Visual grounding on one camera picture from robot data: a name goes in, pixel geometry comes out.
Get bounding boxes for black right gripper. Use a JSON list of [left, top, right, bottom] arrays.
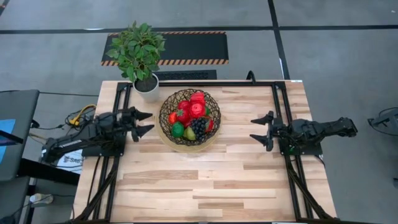
[[249, 111, 293, 152]]

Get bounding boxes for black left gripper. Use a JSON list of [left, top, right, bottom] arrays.
[[116, 107, 155, 143]]

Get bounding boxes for green pear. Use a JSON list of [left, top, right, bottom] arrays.
[[183, 126, 197, 141]]

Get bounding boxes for black grape bunch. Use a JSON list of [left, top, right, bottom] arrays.
[[190, 117, 210, 141]]

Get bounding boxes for dark brown wicker basket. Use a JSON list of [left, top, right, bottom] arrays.
[[159, 88, 223, 147]]

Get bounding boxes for round woven straw placemat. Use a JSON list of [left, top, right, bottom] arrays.
[[155, 118, 223, 154]]

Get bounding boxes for black ribbed floor strip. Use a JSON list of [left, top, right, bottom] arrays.
[[154, 70, 218, 81]]

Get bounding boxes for green plant in white pot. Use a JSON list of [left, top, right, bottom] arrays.
[[105, 20, 167, 103]]

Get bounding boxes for white printed paper sheet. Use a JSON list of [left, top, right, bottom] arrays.
[[55, 149, 84, 174]]

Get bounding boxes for black hazard striped floor mat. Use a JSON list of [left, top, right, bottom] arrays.
[[100, 30, 230, 67]]

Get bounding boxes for black desk beam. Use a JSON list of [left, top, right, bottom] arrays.
[[0, 157, 81, 224]]

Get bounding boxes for dark grey desk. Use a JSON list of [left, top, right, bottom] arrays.
[[0, 89, 40, 183]]

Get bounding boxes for white power adapter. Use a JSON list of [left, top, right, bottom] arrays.
[[29, 192, 54, 206]]

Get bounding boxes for light blue flat panel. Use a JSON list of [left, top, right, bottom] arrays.
[[0, 119, 16, 164]]

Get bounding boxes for yellow cable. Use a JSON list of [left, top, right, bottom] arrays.
[[68, 104, 97, 126]]

